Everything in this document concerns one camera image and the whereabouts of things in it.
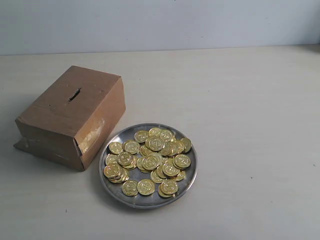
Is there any gold coin left stack top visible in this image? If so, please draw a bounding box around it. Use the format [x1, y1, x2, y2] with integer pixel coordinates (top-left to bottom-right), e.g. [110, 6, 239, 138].
[103, 162, 122, 179]

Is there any gold coin mid left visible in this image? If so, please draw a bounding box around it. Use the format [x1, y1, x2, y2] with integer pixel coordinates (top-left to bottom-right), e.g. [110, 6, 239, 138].
[117, 151, 134, 167]

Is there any round stainless steel plate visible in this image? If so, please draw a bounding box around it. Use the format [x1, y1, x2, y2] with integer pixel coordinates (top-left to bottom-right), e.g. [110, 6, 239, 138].
[98, 123, 198, 210]

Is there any gold coin pile top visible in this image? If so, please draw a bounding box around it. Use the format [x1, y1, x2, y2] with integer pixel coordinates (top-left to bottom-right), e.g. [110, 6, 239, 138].
[145, 135, 165, 152]

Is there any cardboard box with slot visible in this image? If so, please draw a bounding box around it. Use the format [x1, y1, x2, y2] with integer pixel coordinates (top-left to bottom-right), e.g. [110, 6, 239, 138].
[14, 65, 126, 172]

